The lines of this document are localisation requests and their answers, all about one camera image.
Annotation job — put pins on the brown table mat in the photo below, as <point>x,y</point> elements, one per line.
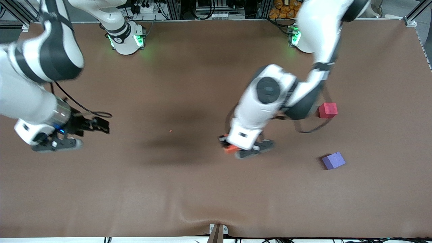
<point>216,185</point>

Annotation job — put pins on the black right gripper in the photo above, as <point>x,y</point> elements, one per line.
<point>78,124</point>

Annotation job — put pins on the aluminium frame post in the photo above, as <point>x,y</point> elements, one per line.
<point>173,8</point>
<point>265,8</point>

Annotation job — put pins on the diagonal aluminium frame strut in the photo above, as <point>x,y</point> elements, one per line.
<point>18,13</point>
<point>418,10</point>

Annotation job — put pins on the orange foam block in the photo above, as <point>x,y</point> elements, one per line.
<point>231,150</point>

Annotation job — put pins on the small metal bracket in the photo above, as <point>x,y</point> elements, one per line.
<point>211,228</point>

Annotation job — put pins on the red foam block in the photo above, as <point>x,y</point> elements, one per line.
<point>329,110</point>

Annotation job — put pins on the orange mesh bag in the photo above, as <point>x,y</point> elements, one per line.
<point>283,10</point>

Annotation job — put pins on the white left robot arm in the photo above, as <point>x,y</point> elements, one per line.
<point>270,91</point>

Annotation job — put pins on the white terminal block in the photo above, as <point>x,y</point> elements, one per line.
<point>219,15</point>

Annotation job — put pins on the beige rounded object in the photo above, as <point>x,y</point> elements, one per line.
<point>377,8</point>

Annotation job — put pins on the white power strip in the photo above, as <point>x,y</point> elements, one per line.
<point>147,8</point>

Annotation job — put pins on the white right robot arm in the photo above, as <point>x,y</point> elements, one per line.
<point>50,54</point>

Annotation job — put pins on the purple foam block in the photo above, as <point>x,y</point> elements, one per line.
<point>333,161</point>

